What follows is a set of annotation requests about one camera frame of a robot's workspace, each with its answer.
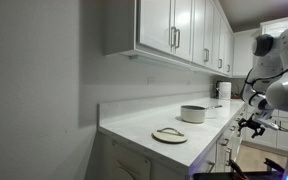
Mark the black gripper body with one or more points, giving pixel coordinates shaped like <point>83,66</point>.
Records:
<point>256,127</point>

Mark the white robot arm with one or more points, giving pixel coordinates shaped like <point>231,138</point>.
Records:
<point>266,85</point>

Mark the cream pot lid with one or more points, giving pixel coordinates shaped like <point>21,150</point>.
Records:
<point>169,135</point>

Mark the white paper towel roll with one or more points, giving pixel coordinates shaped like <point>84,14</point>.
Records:
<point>224,90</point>

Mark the black red tool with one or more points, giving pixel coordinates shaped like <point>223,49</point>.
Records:
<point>273,172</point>

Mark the white wall outlet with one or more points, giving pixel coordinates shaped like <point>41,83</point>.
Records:
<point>150,80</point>

